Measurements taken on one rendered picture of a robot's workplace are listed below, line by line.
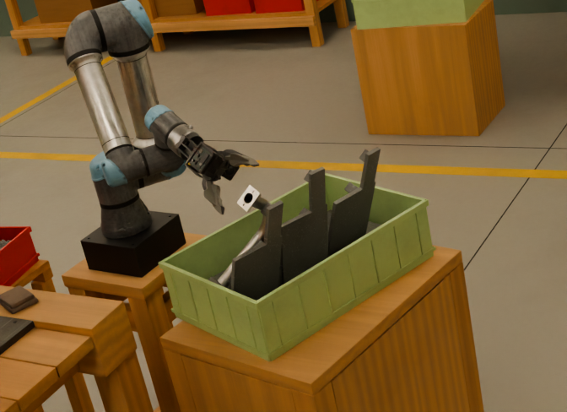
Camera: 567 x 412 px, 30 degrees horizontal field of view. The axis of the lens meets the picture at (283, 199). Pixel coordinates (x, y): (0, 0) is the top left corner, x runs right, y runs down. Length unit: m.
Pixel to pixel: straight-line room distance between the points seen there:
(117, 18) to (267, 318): 0.90
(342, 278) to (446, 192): 2.51
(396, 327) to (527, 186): 2.47
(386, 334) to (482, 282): 1.69
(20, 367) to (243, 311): 0.57
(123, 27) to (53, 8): 6.43
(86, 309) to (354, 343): 0.72
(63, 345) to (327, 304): 0.67
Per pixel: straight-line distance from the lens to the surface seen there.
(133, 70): 2.94
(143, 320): 3.05
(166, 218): 3.12
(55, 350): 2.74
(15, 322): 2.90
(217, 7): 8.24
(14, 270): 3.36
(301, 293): 2.61
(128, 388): 2.90
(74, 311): 2.85
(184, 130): 2.66
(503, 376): 3.81
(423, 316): 2.84
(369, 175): 2.80
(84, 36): 2.86
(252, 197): 2.57
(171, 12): 8.55
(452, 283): 2.94
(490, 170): 5.34
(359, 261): 2.73
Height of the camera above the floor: 2.18
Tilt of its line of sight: 24 degrees down
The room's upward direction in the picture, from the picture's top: 12 degrees counter-clockwise
